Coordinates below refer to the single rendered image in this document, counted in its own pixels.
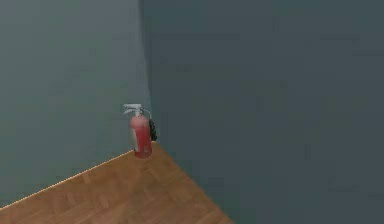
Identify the red fire extinguisher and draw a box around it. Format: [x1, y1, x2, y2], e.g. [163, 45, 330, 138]
[122, 103, 158, 160]

